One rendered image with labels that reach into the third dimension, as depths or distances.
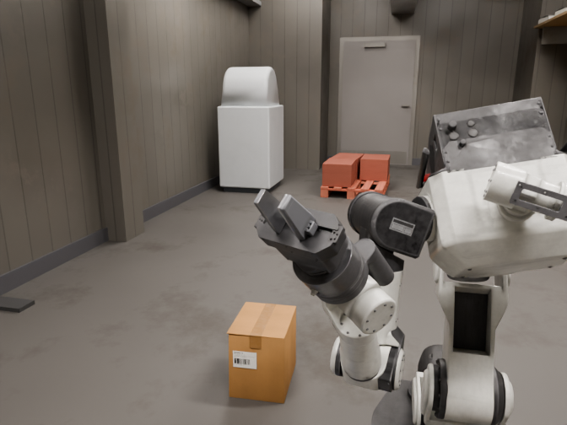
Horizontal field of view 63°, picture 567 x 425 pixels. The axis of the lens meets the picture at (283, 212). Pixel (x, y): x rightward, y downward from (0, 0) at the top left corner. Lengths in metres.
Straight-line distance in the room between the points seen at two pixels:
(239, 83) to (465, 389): 5.12
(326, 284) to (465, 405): 0.69
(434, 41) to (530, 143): 7.67
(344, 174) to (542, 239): 4.82
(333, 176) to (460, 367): 4.60
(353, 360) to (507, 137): 0.49
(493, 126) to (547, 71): 6.78
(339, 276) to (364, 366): 0.27
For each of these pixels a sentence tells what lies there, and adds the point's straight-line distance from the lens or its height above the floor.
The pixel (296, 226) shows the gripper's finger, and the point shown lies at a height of 1.10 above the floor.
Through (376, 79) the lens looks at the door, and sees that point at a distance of 8.50.
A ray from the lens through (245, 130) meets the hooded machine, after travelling 5.83.
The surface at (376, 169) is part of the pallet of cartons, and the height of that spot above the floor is 0.28.
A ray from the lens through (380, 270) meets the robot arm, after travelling 0.71.
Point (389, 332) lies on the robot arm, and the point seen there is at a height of 0.80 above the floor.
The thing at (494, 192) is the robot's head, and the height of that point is 1.09.
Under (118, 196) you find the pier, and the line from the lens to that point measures 4.15.
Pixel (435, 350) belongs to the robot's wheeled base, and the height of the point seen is 0.35.
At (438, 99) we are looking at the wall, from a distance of 8.56.
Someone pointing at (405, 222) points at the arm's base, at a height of 1.02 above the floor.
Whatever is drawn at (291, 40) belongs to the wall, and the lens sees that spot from 7.84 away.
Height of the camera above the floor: 1.25
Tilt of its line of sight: 14 degrees down
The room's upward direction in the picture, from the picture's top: straight up
